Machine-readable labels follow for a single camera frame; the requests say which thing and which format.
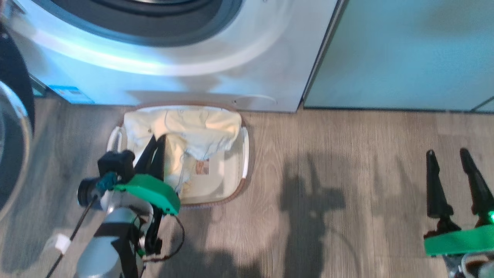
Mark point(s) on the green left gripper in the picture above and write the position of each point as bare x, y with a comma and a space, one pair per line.
154, 189

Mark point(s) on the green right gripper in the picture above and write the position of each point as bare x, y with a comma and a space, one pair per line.
459, 241

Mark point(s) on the cream yellow garment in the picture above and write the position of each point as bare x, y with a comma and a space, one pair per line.
200, 127

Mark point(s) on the dark round washing machine door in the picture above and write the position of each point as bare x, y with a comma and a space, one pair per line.
15, 127

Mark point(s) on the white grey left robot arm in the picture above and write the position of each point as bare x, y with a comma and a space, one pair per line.
100, 247

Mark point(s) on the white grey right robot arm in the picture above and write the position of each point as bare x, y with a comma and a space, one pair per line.
471, 268

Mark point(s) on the basket product label sticker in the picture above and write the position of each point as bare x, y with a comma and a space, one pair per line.
202, 166

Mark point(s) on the white perforated laundry basket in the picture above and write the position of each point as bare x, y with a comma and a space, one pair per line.
224, 181

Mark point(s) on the white front-load washing machine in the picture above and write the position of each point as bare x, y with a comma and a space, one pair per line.
193, 54

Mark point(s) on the blue energy label sticker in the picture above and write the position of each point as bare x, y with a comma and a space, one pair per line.
71, 94

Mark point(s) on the wide pale cabinet front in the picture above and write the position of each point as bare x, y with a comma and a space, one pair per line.
401, 54

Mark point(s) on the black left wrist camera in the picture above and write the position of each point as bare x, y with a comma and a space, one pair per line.
115, 164

